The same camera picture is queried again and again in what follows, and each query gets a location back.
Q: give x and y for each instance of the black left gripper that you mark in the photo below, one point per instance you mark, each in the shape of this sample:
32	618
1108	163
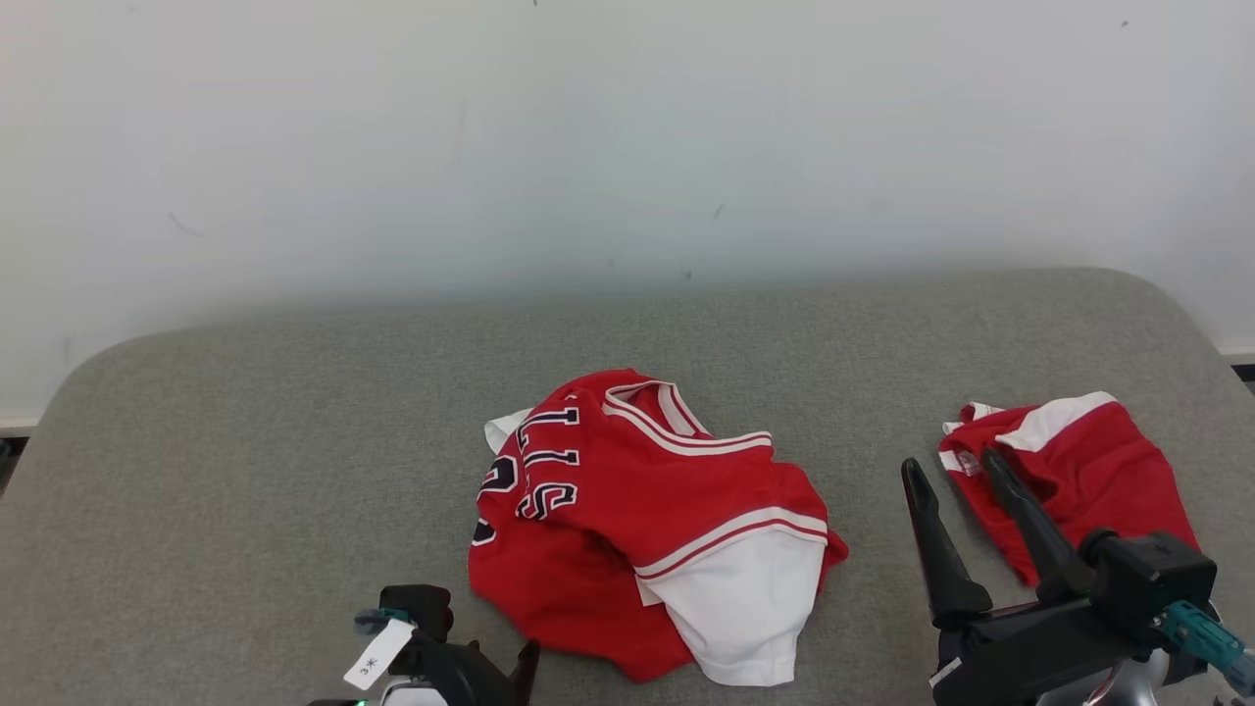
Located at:
451	677

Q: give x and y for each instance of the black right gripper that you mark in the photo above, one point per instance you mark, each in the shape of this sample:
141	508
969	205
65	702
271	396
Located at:
1039	652

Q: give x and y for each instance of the red shorts with white stripe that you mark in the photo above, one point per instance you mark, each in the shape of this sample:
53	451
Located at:
1108	480

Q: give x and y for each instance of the red basketball jersey white sleeves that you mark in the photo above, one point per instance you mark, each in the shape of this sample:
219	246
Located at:
627	490

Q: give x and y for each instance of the white paper tag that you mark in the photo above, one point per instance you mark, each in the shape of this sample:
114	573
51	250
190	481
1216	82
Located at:
377	655

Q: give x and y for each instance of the white baseboard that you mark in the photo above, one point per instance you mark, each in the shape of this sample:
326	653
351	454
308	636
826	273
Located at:
18	424

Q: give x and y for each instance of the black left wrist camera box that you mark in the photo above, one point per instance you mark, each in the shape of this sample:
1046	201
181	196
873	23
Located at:
417	608

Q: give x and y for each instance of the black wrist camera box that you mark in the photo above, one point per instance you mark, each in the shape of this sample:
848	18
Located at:
1147	583
417	608

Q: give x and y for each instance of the teal left camera connector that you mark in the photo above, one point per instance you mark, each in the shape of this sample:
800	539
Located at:
377	619

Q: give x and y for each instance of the teal camera connector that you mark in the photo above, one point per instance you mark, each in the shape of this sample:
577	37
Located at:
377	619
1201	632

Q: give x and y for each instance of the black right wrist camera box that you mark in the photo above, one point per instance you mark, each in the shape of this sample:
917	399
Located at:
1147	583

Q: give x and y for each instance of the teal right camera connector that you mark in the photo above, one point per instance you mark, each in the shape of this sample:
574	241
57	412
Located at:
1201	632

